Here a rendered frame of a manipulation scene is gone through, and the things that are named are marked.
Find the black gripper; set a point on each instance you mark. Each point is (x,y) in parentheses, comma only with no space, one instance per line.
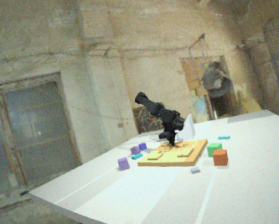
(169,135)

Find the teal square block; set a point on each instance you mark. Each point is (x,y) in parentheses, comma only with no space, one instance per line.
(137,156)

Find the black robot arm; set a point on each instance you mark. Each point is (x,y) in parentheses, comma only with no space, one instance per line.
(158,110)

